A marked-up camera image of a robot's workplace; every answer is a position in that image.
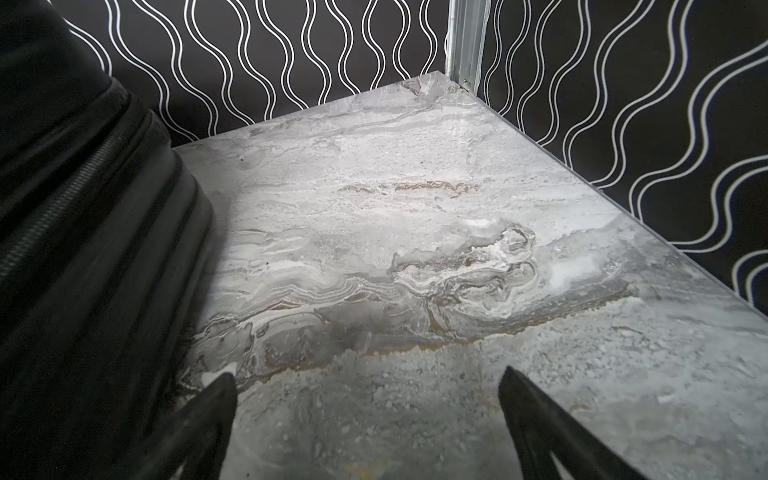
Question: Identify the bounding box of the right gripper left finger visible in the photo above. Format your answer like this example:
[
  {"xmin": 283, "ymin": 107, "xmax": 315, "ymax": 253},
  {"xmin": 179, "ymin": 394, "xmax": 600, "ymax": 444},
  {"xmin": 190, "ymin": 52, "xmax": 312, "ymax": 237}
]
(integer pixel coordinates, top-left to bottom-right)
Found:
[{"xmin": 113, "ymin": 372, "xmax": 237, "ymax": 479}]

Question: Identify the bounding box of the black hard-shell suitcase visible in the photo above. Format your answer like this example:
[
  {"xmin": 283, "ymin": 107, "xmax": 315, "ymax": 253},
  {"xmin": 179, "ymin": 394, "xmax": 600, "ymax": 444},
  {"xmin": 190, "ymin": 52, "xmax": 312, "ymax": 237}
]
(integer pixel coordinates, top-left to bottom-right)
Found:
[{"xmin": 1, "ymin": 1, "xmax": 212, "ymax": 479}]

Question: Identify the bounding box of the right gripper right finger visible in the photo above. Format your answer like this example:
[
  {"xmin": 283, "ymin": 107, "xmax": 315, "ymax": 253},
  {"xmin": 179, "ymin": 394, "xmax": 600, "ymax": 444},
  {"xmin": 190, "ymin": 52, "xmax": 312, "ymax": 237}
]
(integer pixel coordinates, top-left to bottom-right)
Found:
[{"xmin": 498, "ymin": 366, "xmax": 644, "ymax": 479}]

